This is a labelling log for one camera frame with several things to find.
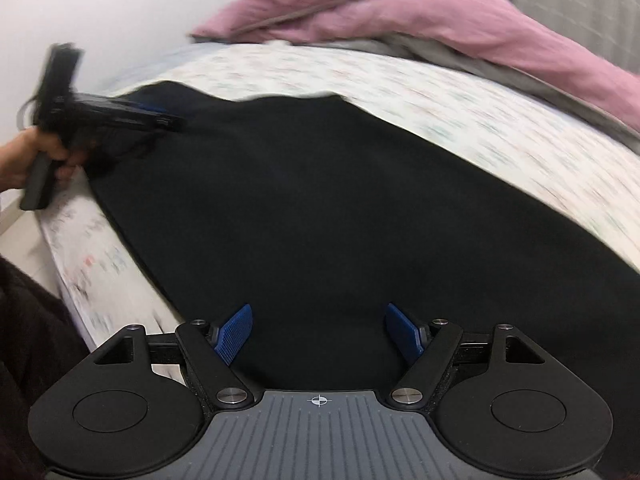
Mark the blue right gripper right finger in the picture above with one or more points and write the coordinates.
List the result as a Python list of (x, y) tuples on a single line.
[(407, 336)]

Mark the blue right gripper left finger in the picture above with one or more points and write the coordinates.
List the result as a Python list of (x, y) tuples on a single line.
[(233, 334)]

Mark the black pants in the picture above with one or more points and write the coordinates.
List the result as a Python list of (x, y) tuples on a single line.
[(317, 215)]

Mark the dark fuzzy robe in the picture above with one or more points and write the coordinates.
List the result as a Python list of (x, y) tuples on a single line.
[(39, 345)]

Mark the floral bed sheet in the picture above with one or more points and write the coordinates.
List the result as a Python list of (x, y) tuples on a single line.
[(579, 168)]

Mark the pink duvet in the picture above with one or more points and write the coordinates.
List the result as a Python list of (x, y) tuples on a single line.
[(494, 31)]

